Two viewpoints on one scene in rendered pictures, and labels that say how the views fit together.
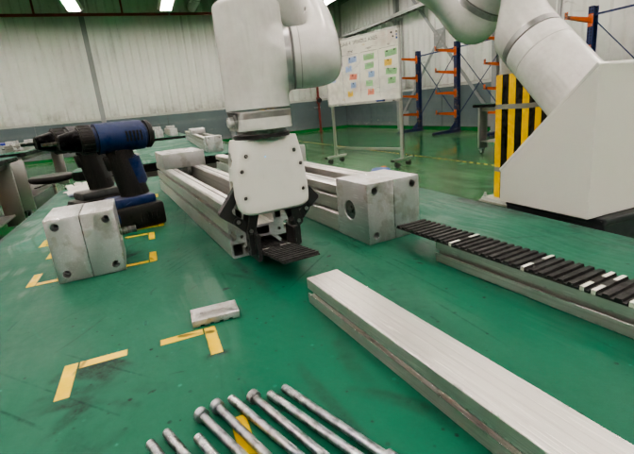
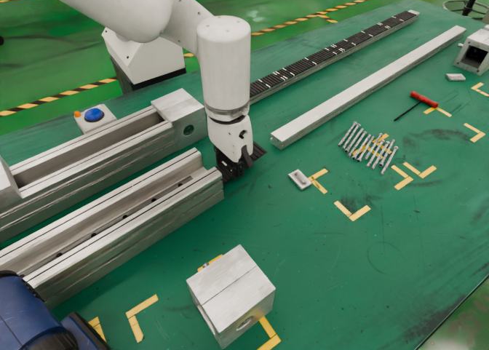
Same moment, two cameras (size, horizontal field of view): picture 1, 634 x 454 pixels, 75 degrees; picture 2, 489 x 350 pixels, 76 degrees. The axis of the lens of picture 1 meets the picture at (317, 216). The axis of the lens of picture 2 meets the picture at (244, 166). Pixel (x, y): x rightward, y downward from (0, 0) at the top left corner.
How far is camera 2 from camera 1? 0.90 m
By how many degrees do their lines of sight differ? 87
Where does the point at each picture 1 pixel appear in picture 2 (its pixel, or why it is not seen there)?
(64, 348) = (342, 232)
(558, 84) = not seen: hidden behind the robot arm
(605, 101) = not seen: hidden behind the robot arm
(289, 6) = (180, 12)
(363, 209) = (201, 121)
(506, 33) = not seen: outside the picture
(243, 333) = (311, 166)
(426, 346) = (324, 110)
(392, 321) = (312, 116)
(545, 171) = (158, 54)
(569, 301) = (279, 86)
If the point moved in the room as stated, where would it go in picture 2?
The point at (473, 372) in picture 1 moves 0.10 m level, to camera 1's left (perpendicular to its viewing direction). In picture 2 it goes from (333, 103) to (349, 126)
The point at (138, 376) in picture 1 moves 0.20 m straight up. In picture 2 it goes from (347, 189) to (375, 119)
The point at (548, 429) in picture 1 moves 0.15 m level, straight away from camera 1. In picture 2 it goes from (348, 96) to (295, 86)
